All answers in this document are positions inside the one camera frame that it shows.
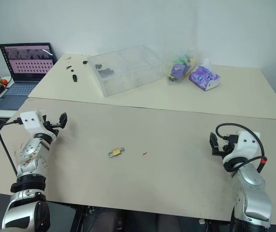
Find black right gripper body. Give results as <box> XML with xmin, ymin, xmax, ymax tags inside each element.
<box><xmin>221</xmin><ymin>134</ymin><xmax>240</xmax><ymax>155</ymax></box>

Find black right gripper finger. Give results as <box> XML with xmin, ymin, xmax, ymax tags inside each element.
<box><xmin>209</xmin><ymin>131</ymin><xmax>220</xmax><ymax>149</ymax></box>
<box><xmin>211</xmin><ymin>145</ymin><xmax>227</xmax><ymax>157</ymax></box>

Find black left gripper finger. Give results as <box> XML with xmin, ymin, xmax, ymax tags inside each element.
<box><xmin>55</xmin><ymin>112</ymin><xmax>68</xmax><ymax>129</ymax></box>

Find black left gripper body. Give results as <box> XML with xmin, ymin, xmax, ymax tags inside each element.
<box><xmin>42</xmin><ymin>115</ymin><xmax>61</xmax><ymax>136</ymax></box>

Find open grey laptop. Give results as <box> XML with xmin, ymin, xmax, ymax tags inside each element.
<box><xmin>0</xmin><ymin>43</ymin><xmax>58</xmax><ymax>111</ymax></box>

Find brass padlock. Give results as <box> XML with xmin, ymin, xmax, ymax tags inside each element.
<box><xmin>107</xmin><ymin>148</ymin><xmax>122</xmax><ymax>159</ymax></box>

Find purple tissue pack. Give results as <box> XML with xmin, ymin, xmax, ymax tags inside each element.
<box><xmin>188</xmin><ymin>58</ymin><xmax>222</xmax><ymax>92</ymax></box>

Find black parts in clear box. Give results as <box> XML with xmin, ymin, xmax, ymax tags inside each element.
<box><xmin>94</xmin><ymin>63</ymin><xmax>115</xmax><ymax>78</ymax></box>

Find clear bag of colourful items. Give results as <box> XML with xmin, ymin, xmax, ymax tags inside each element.
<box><xmin>163</xmin><ymin>47</ymin><xmax>199</xmax><ymax>86</ymax></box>

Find clear plastic drawer box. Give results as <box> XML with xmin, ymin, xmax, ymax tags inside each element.
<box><xmin>87</xmin><ymin>44</ymin><xmax>163</xmax><ymax>98</ymax></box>

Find black flat panel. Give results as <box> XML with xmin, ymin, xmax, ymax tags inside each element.
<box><xmin>46</xmin><ymin>201</ymin><xmax>77</xmax><ymax>232</ymax></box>

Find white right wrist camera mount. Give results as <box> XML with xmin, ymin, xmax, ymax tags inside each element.
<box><xmin>222</xmin><ymin>130</ymin><xmax>262</xmax><ymax>168</ymax></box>

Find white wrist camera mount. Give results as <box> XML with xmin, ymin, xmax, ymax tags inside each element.
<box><xmin>222</xmin><ymin>130</ymin><xmax>262</xmax><ymax>168</ymax></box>
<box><xmin>19</xmin><ymin>111</ymin><xmax>45</xmax><ymax>134</ymax></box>

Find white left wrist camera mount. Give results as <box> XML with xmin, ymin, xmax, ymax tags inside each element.
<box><xmin>19</xmin><ymin>111</ymin><xmax>45</xmax><ymax>134</ymax></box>

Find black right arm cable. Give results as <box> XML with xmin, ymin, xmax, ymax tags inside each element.
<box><xmin>215</xmin><ymin>123</ymin><xmax>268</xmax><ymax>174</ymax></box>

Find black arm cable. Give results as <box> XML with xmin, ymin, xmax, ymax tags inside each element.
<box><xmin>215</xmin><ymin>123</ymin><xmax>268</xmax><ymax>174</ymax></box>
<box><xmin>0</xmin><ymin>116</ymin><xmax>23</xmax><ymax>175</ymax></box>

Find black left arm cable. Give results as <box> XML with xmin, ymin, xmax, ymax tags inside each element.
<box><xmin>0</xmin><ymin>116</ymin><xmax>23</xmax><ymax>175</ymax></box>

